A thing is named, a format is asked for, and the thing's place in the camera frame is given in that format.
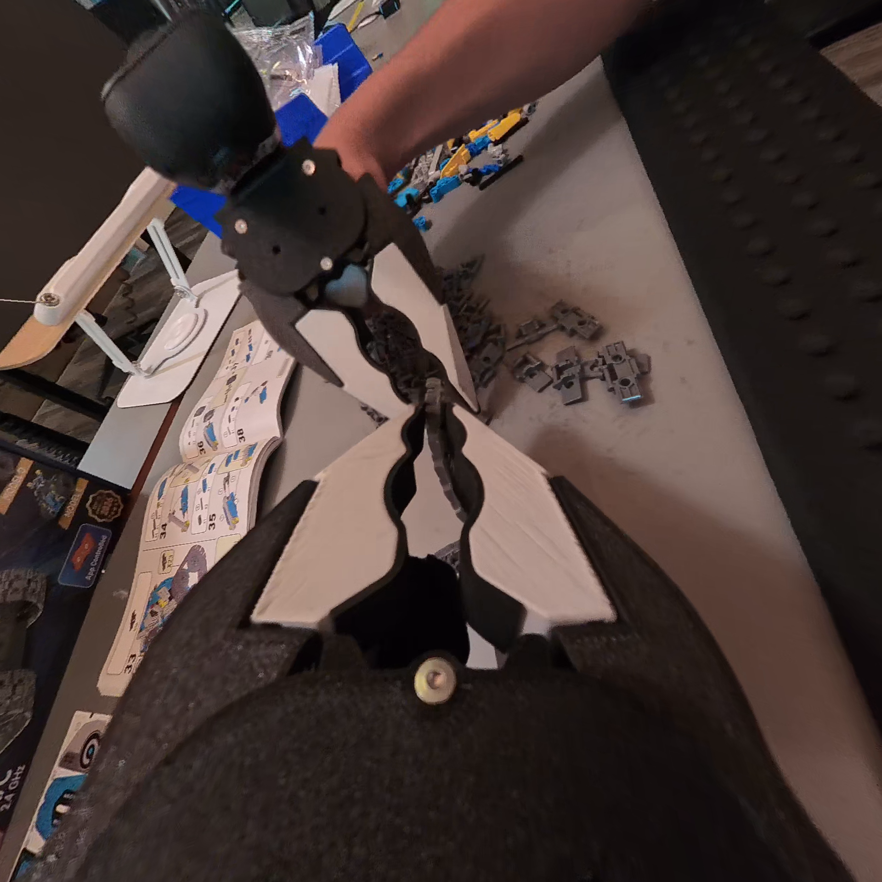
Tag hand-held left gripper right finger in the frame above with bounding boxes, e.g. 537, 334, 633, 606
447, 403, 617, 653

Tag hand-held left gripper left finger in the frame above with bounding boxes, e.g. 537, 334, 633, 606
249, 403, 423, 633

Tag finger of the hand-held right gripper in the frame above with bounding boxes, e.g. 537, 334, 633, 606
296, 307, 419, 423
367, 241, 482, 414

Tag pile of grey track links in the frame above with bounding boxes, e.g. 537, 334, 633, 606
360, 255, 655, 426

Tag grey track link chain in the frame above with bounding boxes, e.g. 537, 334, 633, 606
419, 376, 471, 522

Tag person's right forearm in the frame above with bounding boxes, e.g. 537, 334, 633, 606
313, 0, 649, 192

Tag grey desk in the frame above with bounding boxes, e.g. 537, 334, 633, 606
0, 58, 882, 882

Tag instruction booklet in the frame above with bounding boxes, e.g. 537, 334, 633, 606
95, 317, 299, 700

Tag pile of small coloured bricks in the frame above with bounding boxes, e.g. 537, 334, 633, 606
384, 101, 541, 233

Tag clear plastic bags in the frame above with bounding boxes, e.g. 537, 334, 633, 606
226, 12, 347, 119

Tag blue storage bin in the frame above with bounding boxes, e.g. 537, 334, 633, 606
167, 23, 374, 223

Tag white book stand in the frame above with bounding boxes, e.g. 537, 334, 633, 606
0, 167, 243, 412

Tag black partition panel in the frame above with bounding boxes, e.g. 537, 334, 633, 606
0, 0, 150, 347

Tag robot kit box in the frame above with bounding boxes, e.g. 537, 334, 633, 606
0, 413, 133, 855

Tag blue sticker sheet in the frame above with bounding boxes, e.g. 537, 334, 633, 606
17, 708, 116, 874

